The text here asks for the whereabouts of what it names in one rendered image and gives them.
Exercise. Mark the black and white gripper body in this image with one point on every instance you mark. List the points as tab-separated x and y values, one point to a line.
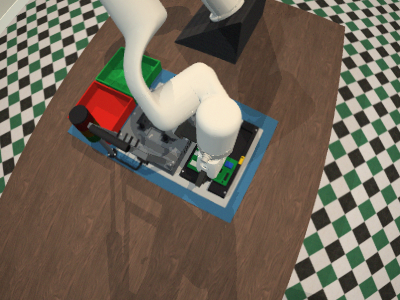
212	167

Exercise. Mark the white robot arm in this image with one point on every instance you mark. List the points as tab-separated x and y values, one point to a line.
194	90

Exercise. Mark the green circuit board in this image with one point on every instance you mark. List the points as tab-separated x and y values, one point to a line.
225	172

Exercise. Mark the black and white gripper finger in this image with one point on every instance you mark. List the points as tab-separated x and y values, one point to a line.
202	178

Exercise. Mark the red bin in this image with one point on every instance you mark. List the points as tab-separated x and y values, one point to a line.
107	105

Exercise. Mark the green bin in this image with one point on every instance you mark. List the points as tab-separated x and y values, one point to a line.
113	72

